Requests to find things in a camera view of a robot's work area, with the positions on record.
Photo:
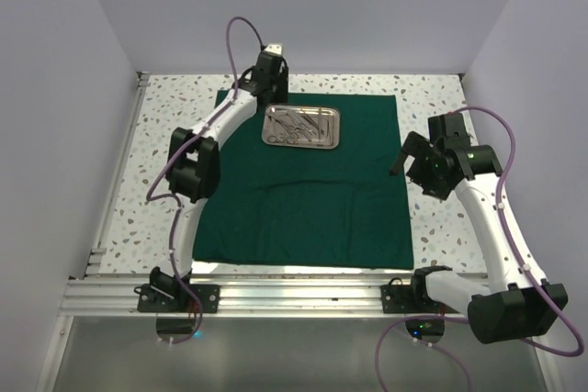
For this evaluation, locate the aluminium rail frame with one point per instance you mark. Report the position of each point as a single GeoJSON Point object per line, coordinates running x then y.
{"type": "Point", "coordinates": [278, 328]}

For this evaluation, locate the green surgical cloth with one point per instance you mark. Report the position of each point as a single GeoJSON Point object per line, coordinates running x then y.
{"type": "Point", "coordinates": [294, 206]}

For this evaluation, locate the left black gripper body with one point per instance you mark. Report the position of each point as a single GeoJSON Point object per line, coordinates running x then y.
{"type": "Point", "coordinates": [279, 86]}

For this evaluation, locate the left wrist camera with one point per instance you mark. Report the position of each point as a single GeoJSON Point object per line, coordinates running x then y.
{"type": "Point", "coordinates": [275, 49]}

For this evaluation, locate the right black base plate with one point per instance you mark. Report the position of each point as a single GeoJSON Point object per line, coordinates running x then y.
{"type": "Point", "coordinates": [399, 299]}

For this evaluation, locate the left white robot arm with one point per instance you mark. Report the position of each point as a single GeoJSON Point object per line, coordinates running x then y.
{"type": "Point", "coordinates": [193, 170]}

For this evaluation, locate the steel surgical instruments pile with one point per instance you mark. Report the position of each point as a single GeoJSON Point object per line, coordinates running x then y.
{"type": "Point", "coordinates": [298, 128]}

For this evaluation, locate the stainless steel instrument tray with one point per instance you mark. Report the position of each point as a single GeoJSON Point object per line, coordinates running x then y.
{"type": "Point", "coordinates": [301, 128]}

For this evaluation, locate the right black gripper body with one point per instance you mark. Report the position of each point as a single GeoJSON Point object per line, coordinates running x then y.
{"type": "Point", "coordinates": [424, 170]}

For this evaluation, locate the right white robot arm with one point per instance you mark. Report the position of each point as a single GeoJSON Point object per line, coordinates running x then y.
{"type": "Point", "coordinates": [518, 301]}

